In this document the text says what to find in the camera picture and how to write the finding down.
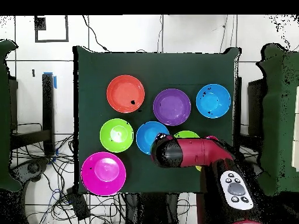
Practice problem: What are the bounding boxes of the black power box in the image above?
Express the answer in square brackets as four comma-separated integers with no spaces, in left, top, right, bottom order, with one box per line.
[66,186,91,221]

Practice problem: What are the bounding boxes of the pink plastic bowl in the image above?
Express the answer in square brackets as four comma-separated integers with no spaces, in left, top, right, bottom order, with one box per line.
[80,151,127,196]

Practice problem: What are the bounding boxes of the green plastic bowl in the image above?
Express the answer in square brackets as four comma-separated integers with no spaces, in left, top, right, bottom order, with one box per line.
[99,118,134,153]
[173,130,201,140]

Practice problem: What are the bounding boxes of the purple plastic bowl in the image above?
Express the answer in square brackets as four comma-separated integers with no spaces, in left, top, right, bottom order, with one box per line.
[152,88,192,127]

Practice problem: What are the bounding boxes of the orange plastic bowl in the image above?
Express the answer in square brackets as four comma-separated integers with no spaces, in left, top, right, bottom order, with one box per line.
[106,74,146,114]

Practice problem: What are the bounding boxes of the dark green tablecloth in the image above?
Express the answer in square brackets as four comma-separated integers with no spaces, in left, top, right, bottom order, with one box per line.
[72,45,241,195]

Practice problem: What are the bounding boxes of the black metal stand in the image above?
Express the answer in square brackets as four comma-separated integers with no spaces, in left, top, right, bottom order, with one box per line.
[9,72,57,157]

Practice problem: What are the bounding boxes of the green cloth-covered table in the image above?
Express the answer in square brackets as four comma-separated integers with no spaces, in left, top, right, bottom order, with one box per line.
[253,43,299,196]
[0,39,23,193]

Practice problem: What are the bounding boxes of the light blue plastic bowl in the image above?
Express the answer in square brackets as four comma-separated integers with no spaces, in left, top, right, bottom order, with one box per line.
[195,83,232,119]
[135,121,171,155]

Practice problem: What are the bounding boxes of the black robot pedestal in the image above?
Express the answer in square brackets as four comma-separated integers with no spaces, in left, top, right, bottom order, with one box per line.
[126,192,198,224]

